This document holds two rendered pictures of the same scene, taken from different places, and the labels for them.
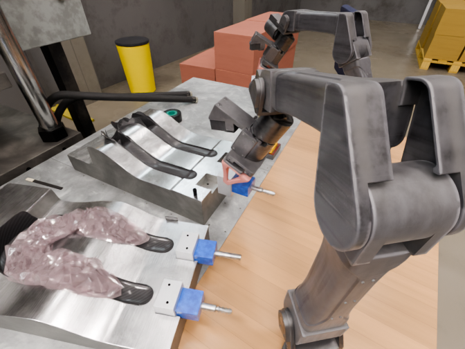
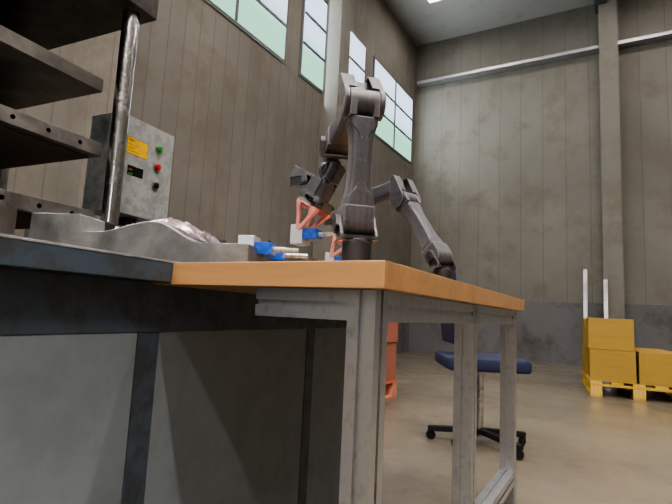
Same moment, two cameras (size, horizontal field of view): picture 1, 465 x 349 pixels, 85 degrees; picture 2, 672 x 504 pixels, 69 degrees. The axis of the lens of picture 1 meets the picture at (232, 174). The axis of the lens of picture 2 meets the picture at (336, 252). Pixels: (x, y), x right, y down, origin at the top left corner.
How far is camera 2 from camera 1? 1.07 m
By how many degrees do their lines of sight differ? 47
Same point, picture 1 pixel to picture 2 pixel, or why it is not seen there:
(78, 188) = not seen: hidden behind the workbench
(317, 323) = (351, 190)
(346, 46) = (398, 193)
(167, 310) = (249, 238)
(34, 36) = (124, 204)
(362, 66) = (414, 206)
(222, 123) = (299, 178)
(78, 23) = (160, 211)
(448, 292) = not seen: outside the picture
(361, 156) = (346, 80)
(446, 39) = (608, 355)
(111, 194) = not seen: hidden behind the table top
